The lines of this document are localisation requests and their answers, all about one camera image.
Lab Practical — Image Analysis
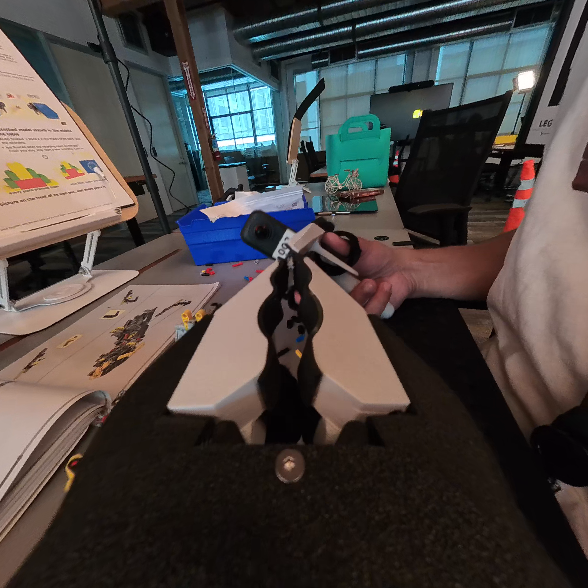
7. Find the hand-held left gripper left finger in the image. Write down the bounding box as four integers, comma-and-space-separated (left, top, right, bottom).
168, 264, 295, 445

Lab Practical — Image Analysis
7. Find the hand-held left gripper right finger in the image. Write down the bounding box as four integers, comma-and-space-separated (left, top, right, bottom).
294, 257, 411, 445

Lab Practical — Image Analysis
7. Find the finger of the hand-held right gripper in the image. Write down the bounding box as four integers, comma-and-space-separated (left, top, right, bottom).
288, 224, 328, 260

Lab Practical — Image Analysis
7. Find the blue plastic bin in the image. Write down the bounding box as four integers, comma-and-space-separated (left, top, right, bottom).
177, 202, 317, 266

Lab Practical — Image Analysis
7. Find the pile of red blue lego pins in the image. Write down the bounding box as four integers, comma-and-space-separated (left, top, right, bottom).
200, 258, 306, 360

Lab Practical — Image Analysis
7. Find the lego instruction booklet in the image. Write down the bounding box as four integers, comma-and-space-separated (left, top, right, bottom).
0, 282, 221, 538

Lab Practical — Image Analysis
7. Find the person's right hand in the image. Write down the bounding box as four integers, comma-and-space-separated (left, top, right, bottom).
319, 232, 417, 319

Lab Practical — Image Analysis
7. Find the crumpled white paper bag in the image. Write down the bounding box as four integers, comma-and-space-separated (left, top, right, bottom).
200, 186, 308, 222

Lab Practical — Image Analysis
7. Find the black tablet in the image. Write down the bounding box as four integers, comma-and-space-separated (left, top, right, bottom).
317, 195, 379, 215

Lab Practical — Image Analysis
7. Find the white folded stand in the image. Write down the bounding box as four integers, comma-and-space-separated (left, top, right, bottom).
276, 158, 313, 194

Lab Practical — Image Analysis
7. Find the wooden bicycle model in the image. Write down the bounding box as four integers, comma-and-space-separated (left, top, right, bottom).
324, 168, 364, 194

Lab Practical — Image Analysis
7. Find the black office chair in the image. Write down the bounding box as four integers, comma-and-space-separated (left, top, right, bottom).
394, 89, 514, 246

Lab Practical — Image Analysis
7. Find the wooden document stand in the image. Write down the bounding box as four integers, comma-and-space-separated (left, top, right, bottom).
0, 28, 140, 336

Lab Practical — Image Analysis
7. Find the black metal pole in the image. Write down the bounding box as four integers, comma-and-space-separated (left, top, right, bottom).
87, 0, 173, 232

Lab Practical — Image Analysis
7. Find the orange traffic cone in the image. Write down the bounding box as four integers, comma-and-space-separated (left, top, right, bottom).
503, 158, 537, 232

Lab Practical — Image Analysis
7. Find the printed instruction sheet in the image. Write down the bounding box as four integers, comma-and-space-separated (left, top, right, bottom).
0, 30, 135, 239

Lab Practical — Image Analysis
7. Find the white printed sign board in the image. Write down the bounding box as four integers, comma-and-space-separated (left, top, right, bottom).
526, 0, 588, 145

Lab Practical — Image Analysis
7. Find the wooden post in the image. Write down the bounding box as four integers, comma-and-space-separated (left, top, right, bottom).
163, 0, 225, 203

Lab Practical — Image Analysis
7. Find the wall mounted screen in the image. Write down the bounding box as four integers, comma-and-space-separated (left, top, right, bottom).
370, 80, 454, 141

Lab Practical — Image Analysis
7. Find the black badge reel with lanyard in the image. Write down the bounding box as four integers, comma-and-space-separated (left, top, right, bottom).
530, 409, 588, 488

